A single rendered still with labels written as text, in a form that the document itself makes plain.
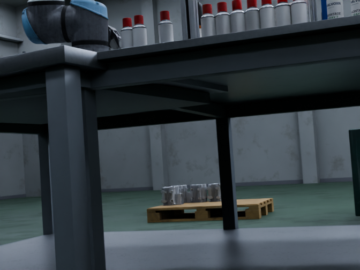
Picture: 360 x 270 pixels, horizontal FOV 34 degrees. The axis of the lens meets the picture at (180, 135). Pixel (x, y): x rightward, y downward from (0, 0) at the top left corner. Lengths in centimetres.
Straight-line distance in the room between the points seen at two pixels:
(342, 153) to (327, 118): 77
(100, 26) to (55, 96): 51
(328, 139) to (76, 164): 1106
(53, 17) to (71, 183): 69
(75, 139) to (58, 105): 9
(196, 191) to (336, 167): 641
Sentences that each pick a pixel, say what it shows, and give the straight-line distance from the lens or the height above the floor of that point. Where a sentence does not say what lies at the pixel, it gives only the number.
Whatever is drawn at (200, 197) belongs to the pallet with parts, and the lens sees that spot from 620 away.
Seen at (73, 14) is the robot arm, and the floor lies 102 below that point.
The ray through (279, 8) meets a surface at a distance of 202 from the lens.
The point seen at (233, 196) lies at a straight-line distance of 282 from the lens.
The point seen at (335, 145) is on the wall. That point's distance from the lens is 1230.
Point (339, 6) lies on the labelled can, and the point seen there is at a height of 101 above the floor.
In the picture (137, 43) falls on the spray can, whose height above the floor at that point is 98.
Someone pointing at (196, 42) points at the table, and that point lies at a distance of 139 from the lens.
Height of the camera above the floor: 54
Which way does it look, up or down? 3 degrees up
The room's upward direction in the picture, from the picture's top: 4 degrees counter-clockwise
